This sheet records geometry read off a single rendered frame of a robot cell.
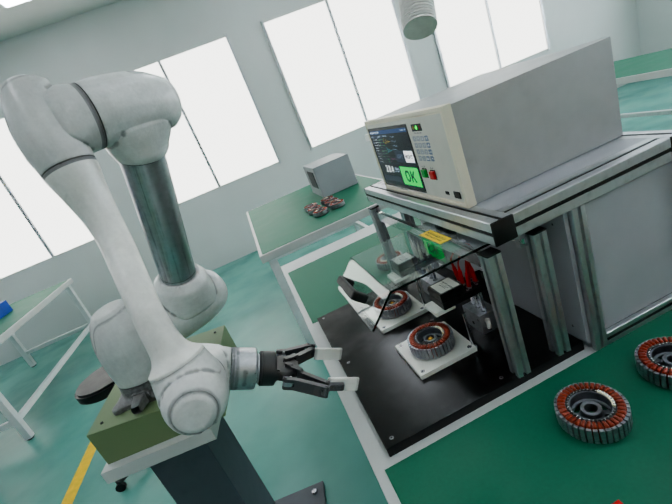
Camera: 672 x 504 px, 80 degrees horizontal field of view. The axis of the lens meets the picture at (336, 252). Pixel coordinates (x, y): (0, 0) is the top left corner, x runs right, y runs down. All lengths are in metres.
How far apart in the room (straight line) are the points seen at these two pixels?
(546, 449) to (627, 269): 0.40
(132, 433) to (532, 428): 0.99
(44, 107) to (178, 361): 0.52
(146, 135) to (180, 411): 0.57
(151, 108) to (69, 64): 4.90
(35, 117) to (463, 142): 0.78
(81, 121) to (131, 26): 4.89
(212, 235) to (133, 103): 4.76
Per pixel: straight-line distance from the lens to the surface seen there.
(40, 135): 0.91
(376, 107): 5.91
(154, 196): 1.05
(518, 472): 0.81
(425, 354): 0.99
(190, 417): 0.70
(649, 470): 0.82
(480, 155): 0.84
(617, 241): 0.96
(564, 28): 7.67
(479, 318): 1.03
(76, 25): 5.89
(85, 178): 0.89
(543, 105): 0.93
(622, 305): 1.03
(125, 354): 1.23
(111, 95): 0.94
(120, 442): 1.33
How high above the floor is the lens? 1.39
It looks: 19 degrees down
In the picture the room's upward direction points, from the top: 22 degrees counter-clockwise
